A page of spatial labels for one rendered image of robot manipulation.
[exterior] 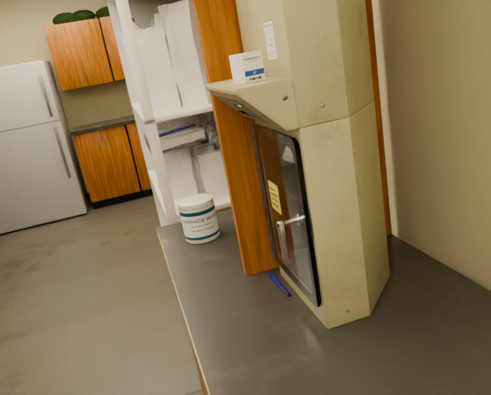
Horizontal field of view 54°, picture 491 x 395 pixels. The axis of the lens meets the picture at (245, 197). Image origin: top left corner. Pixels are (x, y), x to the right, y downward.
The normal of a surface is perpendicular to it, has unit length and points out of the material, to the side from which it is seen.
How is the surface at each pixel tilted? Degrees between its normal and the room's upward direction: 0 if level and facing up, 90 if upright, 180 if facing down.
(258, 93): 90
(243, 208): 90
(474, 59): 90
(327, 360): 0
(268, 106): 90
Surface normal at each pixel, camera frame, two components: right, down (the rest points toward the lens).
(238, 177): 0.27, 0.25
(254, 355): -0.17, -0.94
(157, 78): -0.17, 0.27
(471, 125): -0.95, 0.24
